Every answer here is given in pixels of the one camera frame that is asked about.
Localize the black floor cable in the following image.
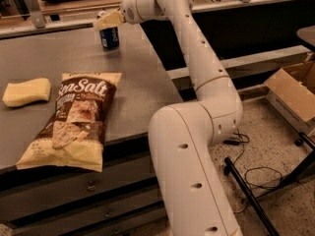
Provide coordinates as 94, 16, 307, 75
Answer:
225, 130, 285, 215

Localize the yellow sponge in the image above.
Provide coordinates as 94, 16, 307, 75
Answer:
2, 78, 51, 107

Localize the brown sea salt chip bag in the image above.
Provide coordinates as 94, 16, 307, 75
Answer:
17, 73, 121, 172

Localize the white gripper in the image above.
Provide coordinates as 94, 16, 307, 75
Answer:
94, 0, 139, 30

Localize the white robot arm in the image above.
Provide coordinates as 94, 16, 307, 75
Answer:
119, 0, 243, 236

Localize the black power adapter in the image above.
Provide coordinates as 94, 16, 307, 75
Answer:
223, 140, 240, 146

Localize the cardboard box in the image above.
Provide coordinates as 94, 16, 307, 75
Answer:
265, 61, 315, 137

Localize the grey drawer cabinet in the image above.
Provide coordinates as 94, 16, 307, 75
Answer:
0, 134, 165, 236

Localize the black metal stand leg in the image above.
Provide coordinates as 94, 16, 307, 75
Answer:
224, 133, 315, 236

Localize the blue pepsi can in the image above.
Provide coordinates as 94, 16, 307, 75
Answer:
96, 11, 120, 51

